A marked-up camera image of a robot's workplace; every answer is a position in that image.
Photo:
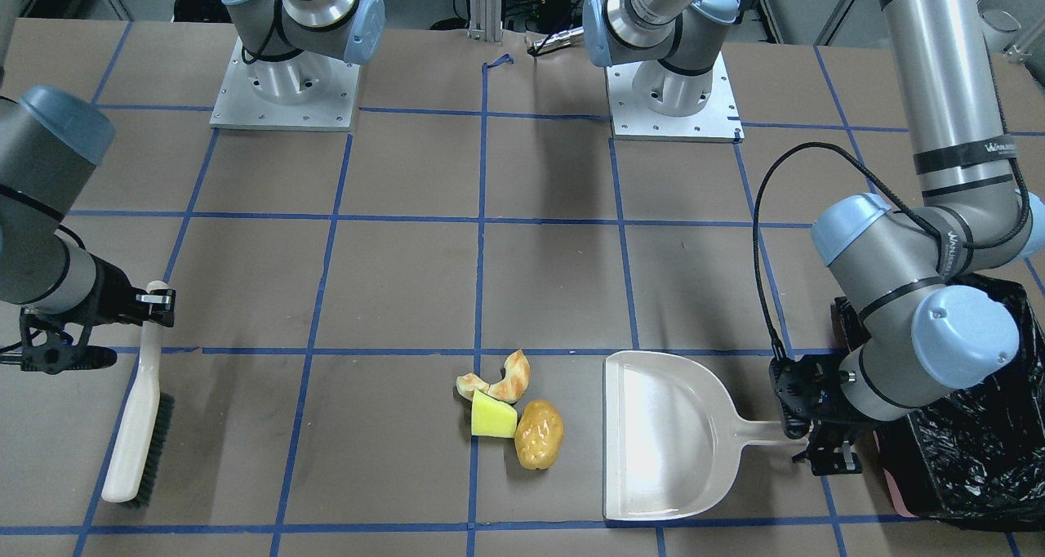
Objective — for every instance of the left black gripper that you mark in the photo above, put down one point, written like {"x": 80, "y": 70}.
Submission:
{"x": 826, "y": 394}

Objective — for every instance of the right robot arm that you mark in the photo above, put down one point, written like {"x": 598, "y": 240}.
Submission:
{"x": 53, "y": 141}

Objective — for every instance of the aluminium frame post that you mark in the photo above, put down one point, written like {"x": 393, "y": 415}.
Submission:
{"x": 485, "y": 22}

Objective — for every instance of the beige plastic dustpan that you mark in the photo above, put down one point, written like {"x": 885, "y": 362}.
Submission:
{"x": 673, "y": 440}

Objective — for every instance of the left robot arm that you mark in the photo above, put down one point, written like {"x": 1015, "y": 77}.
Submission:
{"x": 897, "y": 265}

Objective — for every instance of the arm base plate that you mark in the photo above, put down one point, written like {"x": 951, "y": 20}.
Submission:
{"x": 309, "y": 92}
{"x": 650, "y": 103}

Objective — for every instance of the croissant bread piece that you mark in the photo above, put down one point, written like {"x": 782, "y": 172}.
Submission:
{"x": 516, "y": 376}

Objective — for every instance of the yellow potato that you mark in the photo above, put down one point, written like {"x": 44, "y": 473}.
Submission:
{"x": 540, "y": 434}

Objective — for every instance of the black lined trash bin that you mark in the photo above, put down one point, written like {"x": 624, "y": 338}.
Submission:
{"x": 975, "y": 459}

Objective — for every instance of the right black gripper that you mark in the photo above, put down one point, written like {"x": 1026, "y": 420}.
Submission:
{"x": 115, "y": 292}

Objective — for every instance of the beige hand brush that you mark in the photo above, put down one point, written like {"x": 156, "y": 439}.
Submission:
{"x": 146, "y": 417}

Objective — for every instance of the yellow sponge block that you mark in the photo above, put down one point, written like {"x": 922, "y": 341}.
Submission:
{"x": 491, "y": 417}

